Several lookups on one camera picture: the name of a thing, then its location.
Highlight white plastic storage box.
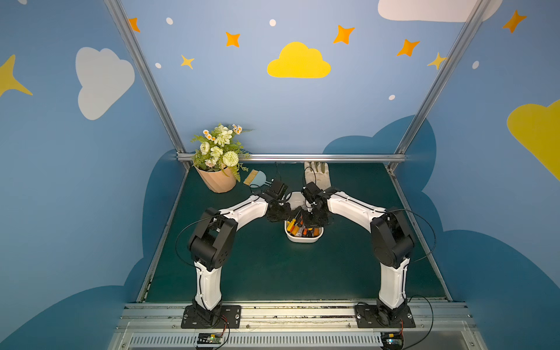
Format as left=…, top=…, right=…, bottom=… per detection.
left=284, top=192, right=325, bottom=244

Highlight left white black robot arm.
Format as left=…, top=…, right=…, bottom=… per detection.
left=174, top=179, right=291, bottom=322

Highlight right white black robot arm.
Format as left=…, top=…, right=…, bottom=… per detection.
left=302, top=182, right=416, bottom=318

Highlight beige work glove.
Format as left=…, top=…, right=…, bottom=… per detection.
left=304, top=162, right=331, bottom=190

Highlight tan flower pot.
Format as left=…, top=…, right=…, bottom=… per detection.
left=195, top=168, right=237, bottom=193

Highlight white green artificial flowers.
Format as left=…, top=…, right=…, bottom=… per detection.
left=191, top=123, right=247, bottom=182

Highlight right small circuit board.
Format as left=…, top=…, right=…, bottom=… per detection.
left=381, top=332, right=404, bottom=350

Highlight small circuit board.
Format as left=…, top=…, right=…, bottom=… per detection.
left=381, top=332, right=404, bottom=350
left=196, top=333, right=222, bottom=347

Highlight left small circuit board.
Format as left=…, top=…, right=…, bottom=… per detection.
left=196, top=333, right=222, bottom=347

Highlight yellow handle screwdriver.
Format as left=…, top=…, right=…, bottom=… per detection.
left=287, top=210, right=301, bottom=235

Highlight horizontal aluminium frame rail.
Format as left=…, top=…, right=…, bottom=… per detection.
left=176, top=152, right=407, bottom=163

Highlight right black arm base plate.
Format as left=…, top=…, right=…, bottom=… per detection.
left=354, top=302, right=416, bottom=329

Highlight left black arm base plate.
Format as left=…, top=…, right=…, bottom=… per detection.
left=181, top=303, right=242, bottom=329

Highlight front aluminium mounting rail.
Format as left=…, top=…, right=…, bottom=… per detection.
left=109, top=297, right=487, bottom=349

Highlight left aluminium frame post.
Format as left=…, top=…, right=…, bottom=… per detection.
left=104, top=0, right=185, bottom=153

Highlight aluminium frame post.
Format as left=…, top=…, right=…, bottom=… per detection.
left=104, top=0, right=185, bottom=153
left=394, top=0, right=491, bottom=159

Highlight right aluminium frame post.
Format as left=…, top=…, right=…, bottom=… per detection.
left=394, top=0, right=491, bottom=159

